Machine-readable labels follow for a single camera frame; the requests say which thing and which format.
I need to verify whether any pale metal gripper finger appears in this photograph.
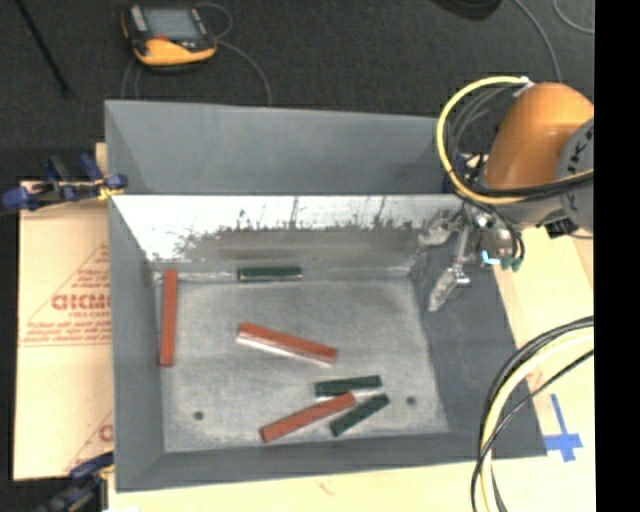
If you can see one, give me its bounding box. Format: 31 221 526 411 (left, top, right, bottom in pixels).
417 218 454 247
428 266 472 313

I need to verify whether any dark green flat block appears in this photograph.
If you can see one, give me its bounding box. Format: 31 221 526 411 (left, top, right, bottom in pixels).
313 374 384 398
328 392 392 438
236 265 304 283

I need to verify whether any grey metal bin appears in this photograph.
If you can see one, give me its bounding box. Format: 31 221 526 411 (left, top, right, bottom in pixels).
103 99 547 492

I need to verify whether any red-brown flat block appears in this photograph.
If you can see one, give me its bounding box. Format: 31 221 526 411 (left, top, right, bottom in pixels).
258 391 358 444
235 321 340 370
158 269 180 368

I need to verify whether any brown cardboard board, red print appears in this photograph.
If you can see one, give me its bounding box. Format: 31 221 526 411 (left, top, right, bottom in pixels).
11 198 117 482

